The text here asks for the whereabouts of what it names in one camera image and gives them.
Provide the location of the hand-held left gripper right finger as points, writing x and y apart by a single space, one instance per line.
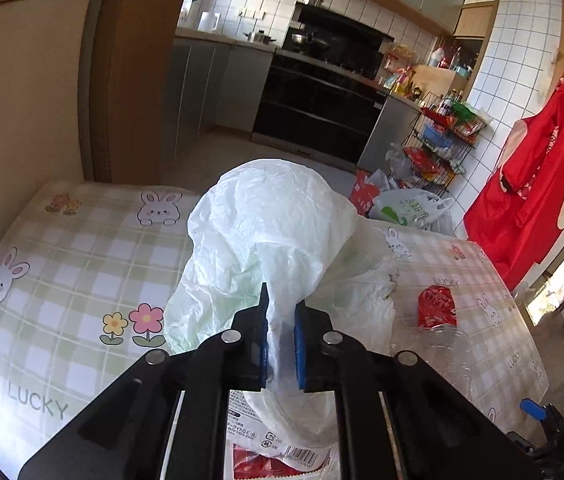
299 350

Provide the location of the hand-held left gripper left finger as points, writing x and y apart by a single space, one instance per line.
263 350

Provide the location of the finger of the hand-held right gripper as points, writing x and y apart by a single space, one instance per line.
531 407

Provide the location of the red white snack packet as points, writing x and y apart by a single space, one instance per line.
282 460

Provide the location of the white plastic bag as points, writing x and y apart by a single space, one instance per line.
262 210

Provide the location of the crushed bottle with red label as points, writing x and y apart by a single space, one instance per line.
436 305

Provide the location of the red paper bag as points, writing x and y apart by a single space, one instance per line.
364 192

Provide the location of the white green shopping bag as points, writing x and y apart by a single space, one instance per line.
406 210

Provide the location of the green checked bunny tablecloth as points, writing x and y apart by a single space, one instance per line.
87 260

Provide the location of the clear plastic bag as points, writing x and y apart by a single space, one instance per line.
397 165

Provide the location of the red apron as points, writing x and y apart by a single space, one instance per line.
536 185

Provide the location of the narrow grey lower cabinet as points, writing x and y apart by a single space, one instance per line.
386 130

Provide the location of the black integrated stove oven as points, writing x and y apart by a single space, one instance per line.
312 105

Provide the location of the grey lower kitchen cabinets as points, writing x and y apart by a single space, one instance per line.
222 80

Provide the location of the group of condiment bottles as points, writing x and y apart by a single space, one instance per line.
399 75

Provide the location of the wooden box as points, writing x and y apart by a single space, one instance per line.
436 82

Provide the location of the black wok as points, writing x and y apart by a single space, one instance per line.
307 40

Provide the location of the steel pot with lid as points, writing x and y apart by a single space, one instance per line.
259 37

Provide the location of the white plastic jug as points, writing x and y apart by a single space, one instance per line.
438 57

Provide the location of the black range hood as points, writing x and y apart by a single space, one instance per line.
346 27

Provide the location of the white kettle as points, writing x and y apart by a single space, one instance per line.
208 22

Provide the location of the beige refrigerator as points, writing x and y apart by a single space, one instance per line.
17 110

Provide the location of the small steel pot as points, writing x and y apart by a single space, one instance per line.
313 0

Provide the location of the wooden partition wall panel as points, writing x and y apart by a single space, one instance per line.
132 70

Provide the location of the wall socket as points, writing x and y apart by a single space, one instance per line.
252 13

